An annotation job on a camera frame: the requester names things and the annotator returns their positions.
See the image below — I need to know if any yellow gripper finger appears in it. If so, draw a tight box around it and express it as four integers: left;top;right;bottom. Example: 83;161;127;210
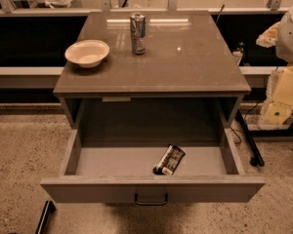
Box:
263;64;293;125
256;22;279;48

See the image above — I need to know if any grey cabinet with countertop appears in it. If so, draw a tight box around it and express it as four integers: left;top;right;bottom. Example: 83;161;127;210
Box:
54;11;250;123

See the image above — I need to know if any black drawer handle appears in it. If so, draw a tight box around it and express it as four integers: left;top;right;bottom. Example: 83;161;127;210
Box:
134;193;168;207

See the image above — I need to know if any black metal leg right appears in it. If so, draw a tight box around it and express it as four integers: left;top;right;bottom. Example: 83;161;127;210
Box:
235;111;265;167

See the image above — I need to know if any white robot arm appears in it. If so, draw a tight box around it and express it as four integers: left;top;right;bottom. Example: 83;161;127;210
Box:
256;5;293;125

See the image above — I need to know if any small bottle behind cabinet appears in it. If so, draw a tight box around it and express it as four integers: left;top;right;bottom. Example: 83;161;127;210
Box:
232;42;245;66

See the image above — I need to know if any white ceramic bowl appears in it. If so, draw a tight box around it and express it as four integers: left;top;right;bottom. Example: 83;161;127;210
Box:
64;40;109;68

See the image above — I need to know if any black bar on floor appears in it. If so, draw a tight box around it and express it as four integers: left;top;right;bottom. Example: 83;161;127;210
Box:
35;201;56;234

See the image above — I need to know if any open grey top drawer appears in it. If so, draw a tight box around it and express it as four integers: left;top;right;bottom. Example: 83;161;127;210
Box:
41;130;265;204

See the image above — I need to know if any black rxbar chocolate wrapper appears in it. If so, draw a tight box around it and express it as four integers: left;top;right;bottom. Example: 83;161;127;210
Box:
152;144;186;176

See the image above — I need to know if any tall silver drink can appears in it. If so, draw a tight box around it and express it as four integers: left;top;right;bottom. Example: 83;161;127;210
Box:
130;12;147;55

